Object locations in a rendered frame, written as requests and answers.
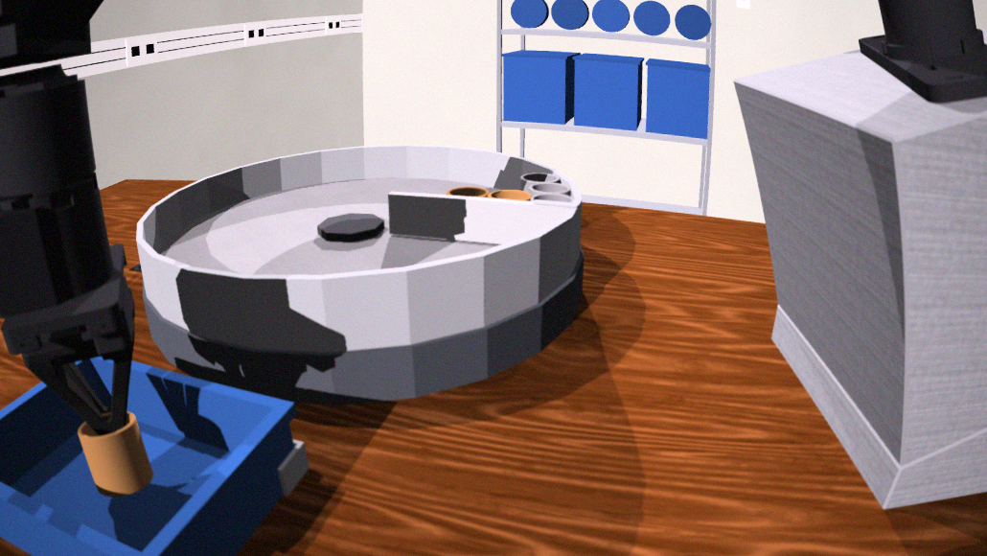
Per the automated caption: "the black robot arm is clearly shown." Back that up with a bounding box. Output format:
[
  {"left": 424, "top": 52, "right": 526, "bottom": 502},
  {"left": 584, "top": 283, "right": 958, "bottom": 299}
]
[{"left": 0, "top": 0, "right": 987, "bottom": 318}]

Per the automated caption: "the white round turntable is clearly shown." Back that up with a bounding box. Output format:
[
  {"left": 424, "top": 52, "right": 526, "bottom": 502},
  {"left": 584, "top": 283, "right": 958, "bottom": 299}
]
[{"left": 130, "top": 145, "right": 584, "bottom": 405}]

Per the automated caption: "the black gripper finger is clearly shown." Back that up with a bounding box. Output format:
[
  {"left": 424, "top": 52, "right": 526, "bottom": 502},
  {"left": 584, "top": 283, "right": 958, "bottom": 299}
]
[
  {"left": 61, "top": 362, "right": 111, "bottom": 414},
  {"left": 22, "top": 320, "right": 135, "bottom": 435}
]

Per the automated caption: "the grey metal bushing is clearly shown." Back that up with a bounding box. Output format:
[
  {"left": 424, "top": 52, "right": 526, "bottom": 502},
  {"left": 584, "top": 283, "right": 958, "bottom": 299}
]
[
  {"left": 520, "top": 174, "right": 560, "bottom": 193},
  {"left": 529, "top": 182, "right": 571, "bottom": 196},
  {"left": 531, "top": 194, "right": 574, "bottom": 202}
]

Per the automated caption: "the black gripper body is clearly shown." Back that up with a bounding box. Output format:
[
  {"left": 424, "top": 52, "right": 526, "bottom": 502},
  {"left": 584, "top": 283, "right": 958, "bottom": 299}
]
[{"left": 1, "top": 172, "right": 133, "bottom": 357}]

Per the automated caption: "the blue open tray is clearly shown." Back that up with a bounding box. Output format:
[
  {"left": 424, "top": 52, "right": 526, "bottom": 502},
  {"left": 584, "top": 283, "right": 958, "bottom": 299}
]
[{"left": 0, "top": 361, "right": 297, "bottom": 556}]

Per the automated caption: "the bronze bushing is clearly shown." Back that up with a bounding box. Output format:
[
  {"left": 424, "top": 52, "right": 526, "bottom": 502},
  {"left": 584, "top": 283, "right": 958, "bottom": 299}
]
[
  {"left": 488, "top": 190, "right": 532, "bottom": 201},
  {"left": 78, "top": 411, "right": 153, "bottom": 497},
  {"left": 447, "top": 187, "right": 490, "bottom": 198}
]

